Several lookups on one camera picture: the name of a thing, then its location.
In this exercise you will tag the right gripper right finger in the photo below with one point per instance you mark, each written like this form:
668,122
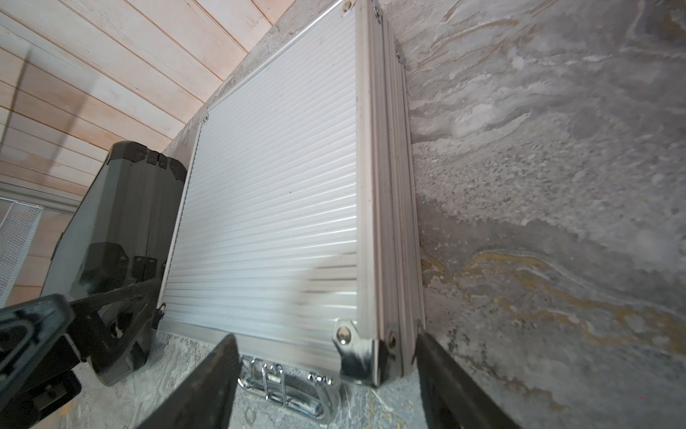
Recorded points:
451,399

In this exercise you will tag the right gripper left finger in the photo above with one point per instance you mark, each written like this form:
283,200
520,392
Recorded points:
205,398

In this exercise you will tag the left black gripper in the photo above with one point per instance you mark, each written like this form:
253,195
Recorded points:
112,331

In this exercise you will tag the dark grey poker case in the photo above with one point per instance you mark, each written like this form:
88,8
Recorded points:
121,232

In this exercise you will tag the silver aluminium poker case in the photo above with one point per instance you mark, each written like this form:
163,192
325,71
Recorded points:
297,231

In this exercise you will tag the white mesh wall shelf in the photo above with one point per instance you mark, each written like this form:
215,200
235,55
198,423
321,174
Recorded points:
19,222

